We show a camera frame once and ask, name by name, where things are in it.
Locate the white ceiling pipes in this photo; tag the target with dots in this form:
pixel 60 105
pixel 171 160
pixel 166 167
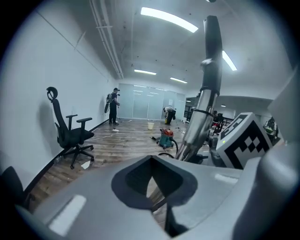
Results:
pixel 110 42

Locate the chrome vacuum wand with nozzle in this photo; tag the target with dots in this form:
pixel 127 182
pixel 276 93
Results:
pixel 204 117

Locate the beige plastic bucket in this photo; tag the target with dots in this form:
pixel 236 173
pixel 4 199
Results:
pixel 151 125

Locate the black metal railing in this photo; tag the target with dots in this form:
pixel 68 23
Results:
pixel 189 113

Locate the white paper scrap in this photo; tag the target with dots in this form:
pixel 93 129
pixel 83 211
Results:
pixel 85 165

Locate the paper sign on glass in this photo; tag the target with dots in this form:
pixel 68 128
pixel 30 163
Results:
pixel 170 102

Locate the ceiling light panel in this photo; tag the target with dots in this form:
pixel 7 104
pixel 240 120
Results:
pixel 229 61
pixel 168 18
pixel 145 72
pixel 178 80

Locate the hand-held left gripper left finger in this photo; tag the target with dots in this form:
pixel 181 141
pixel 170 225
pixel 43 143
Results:
pixel 93 206

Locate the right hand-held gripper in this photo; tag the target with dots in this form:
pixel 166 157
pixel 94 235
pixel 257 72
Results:
pixel 243 140

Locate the black office chair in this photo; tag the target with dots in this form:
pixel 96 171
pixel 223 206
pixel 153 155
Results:
pixel 11 187
pixel 70 136

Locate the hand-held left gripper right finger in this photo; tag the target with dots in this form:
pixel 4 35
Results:
pixel 211 187

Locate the teal vacuum cleaner red lid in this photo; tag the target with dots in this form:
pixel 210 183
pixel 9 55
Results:
pixel 167 138

